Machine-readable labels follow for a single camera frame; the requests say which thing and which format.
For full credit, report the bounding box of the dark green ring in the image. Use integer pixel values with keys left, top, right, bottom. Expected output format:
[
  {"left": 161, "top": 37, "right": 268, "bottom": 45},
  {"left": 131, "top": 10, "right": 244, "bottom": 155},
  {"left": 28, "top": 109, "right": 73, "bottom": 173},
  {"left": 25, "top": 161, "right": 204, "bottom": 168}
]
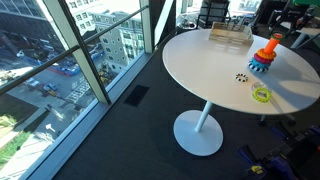
[{"left": 271, "top": 31, "right": 285, "bottom": 40}]

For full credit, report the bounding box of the yellow green ring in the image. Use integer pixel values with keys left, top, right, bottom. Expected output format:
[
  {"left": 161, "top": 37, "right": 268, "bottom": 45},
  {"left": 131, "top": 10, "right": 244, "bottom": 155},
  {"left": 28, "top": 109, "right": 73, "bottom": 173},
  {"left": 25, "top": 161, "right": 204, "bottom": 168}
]
[{"left": 252, "top": 87, "right": 273, "bottom": 104}]

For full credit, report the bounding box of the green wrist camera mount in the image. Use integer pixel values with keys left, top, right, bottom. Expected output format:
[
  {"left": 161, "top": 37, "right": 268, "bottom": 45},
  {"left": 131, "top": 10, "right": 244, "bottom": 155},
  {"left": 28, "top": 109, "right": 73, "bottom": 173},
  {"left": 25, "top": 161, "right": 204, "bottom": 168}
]
[{"left": 292, "top": 0, "right": 320, "bottom": 6}]

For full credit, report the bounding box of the white side table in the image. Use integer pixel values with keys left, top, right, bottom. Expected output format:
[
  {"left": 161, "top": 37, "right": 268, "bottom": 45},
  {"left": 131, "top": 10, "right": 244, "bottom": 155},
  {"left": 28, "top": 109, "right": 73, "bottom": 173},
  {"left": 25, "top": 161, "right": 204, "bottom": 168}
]
[{"left": 289, "top": 27, "right": 320, "bottom": 50}]

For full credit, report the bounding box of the black blue tool pile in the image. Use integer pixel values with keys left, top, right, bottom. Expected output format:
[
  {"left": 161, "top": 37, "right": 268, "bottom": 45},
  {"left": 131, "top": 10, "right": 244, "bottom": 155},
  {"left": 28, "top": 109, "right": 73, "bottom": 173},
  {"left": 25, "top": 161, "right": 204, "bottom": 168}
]
[{"left": 238, "top": 123, "right": 320, "bottom": 180}]

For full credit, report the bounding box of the orange rod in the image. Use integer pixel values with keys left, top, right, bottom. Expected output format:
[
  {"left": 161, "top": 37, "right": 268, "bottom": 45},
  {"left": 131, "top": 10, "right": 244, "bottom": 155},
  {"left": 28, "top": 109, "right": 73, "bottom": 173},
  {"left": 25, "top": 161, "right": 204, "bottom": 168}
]
[{"left": 263, "top": 32, "right": 284, "bottom": 56}]

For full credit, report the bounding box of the orange honeycomb ring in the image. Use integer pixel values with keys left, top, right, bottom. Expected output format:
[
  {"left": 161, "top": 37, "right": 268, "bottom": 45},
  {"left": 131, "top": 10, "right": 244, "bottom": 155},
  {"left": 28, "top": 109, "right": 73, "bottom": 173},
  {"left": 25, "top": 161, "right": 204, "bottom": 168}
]
[{"left": 255, "top": 48, "right": 278, "bottom": 61}]

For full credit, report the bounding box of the light blue ring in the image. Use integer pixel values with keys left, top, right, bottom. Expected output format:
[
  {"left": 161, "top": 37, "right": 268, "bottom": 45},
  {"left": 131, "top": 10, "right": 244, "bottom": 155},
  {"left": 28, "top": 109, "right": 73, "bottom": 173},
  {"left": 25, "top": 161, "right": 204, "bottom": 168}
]
[{"left": 249, "top": 58, "right": 271, "bottom": 70}]

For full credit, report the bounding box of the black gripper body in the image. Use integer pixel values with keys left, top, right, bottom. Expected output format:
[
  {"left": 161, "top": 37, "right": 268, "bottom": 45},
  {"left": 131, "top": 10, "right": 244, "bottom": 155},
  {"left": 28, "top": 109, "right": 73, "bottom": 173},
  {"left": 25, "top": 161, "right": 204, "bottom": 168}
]
[{"left": 282, "top": 3, "right": 309, "bottom": 22}]

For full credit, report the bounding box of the dark window railing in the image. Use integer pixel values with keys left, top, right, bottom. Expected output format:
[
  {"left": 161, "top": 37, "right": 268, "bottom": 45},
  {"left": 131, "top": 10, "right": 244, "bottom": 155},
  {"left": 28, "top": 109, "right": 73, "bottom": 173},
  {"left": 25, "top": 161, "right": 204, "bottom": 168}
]
[{"left": 0, "top": 4, "right": 150, "bottom": 96}]

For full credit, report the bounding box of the dark floor vent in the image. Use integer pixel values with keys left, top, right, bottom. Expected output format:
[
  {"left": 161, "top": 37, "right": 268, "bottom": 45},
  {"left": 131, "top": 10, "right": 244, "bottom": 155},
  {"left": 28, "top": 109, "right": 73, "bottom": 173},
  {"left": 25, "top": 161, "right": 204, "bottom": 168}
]
[{"left": 123, "top": 84, "right": 150, "bottom": 108}]

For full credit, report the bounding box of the small black white striped ring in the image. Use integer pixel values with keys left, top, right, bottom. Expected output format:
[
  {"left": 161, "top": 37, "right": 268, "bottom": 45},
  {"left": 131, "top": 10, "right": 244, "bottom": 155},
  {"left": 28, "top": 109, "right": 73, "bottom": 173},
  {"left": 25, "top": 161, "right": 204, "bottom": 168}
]
[{"left": 234, "top": 73, "right": 249, "bottom": 83}]

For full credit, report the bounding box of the white table pedestal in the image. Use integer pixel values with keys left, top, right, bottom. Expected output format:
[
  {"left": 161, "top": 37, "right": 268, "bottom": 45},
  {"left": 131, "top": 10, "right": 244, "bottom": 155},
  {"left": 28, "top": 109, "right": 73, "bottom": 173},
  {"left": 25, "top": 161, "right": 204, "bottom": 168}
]
[{"left": 173, "top": 100, "right": 224, "bottom": 157}]

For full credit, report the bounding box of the clear white ring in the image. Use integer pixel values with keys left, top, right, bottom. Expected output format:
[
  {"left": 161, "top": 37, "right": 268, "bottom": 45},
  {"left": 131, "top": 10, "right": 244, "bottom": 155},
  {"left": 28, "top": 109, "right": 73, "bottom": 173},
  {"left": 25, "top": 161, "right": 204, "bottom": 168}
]
[{"left": 250, "top": 81, "right": 272, "bottom": 95}]

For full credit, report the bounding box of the wooden tray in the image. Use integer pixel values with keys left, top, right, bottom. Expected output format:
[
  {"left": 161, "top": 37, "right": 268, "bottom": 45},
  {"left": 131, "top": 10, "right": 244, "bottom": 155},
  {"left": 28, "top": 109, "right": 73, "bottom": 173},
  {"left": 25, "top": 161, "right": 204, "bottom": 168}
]
[{"left": 208, "top": 21, "right": 255, "bottom": 46}]

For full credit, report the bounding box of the red ring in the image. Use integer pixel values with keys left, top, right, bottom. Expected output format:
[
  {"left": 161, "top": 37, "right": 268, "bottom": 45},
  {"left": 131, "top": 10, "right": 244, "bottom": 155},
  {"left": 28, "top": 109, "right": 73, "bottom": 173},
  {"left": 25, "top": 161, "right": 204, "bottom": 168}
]
[{"left": 253, "top": 53, "right": 274, "bottom": 66}]

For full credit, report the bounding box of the black mesh chair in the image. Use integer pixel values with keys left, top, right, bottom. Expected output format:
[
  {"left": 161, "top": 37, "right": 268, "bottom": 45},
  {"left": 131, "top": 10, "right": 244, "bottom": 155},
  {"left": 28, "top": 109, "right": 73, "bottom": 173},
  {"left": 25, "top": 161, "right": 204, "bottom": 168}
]
[{"left": 196, "top": 0, "right": 232, "bottom": 30}]

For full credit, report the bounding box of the large black white striped ring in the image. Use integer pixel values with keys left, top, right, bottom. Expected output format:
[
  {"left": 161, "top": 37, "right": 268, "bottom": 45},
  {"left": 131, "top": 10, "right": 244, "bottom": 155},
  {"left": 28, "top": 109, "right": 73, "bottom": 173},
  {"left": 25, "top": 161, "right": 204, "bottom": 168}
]
[{"left": 247, "top": 61, "right": 270, "bottom": 74}]

